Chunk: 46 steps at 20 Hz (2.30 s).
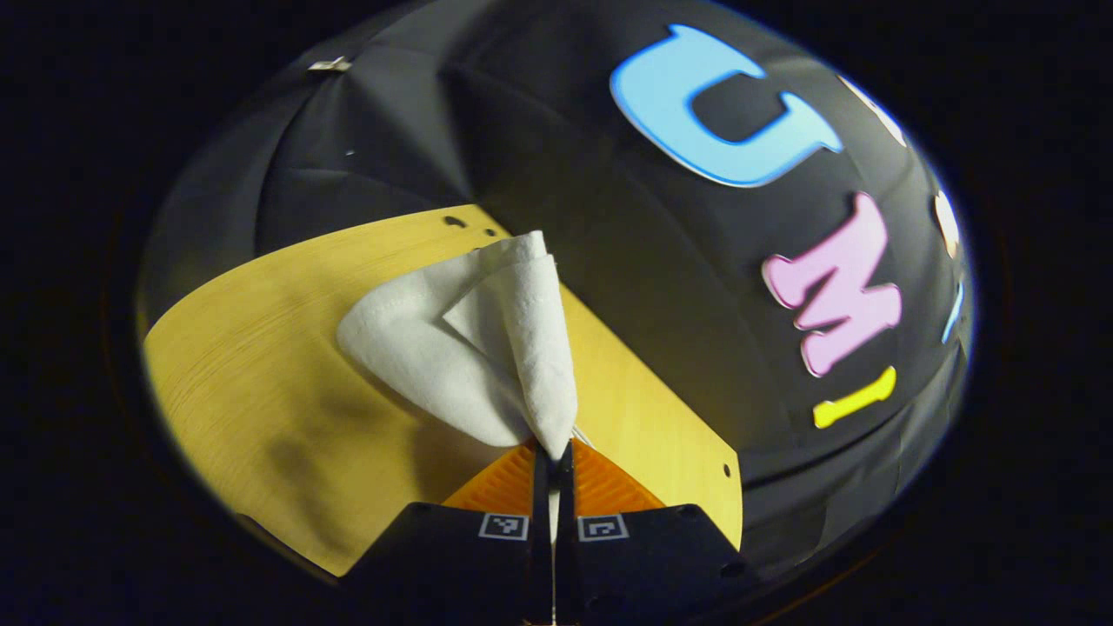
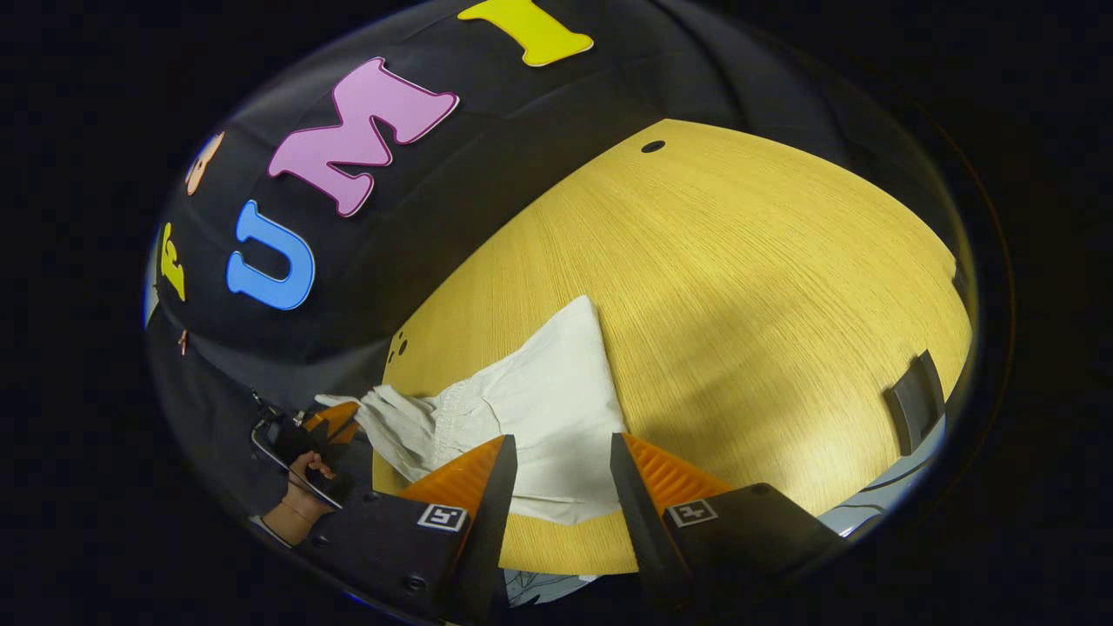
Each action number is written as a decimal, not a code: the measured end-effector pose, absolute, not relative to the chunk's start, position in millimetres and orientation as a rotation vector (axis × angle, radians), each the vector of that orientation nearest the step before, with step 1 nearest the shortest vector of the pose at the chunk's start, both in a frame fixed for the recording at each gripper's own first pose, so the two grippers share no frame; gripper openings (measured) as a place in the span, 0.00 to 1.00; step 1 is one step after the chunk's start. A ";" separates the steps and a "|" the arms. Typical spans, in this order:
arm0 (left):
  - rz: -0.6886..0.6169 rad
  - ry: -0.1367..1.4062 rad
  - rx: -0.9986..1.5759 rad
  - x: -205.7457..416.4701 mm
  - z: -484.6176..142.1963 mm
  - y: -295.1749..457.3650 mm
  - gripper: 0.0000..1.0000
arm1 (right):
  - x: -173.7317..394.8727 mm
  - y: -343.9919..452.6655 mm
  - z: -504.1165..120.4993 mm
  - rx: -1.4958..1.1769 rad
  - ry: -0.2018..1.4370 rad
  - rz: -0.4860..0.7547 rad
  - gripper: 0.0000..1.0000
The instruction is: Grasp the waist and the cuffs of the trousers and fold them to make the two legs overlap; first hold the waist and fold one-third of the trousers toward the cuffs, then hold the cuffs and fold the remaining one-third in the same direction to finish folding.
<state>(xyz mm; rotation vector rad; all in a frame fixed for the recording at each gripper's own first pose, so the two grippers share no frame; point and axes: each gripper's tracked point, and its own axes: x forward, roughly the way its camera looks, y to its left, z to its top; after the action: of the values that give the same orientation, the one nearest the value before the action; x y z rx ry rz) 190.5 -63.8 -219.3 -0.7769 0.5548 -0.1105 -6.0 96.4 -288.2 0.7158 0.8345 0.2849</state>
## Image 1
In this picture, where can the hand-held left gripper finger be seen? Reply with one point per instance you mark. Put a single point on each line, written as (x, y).
(563, 522)
(543, 522)

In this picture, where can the single metal clip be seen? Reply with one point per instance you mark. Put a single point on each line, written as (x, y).
(330, 63)

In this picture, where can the black backdrop cloth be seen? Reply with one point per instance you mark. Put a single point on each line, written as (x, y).
(609, 261)

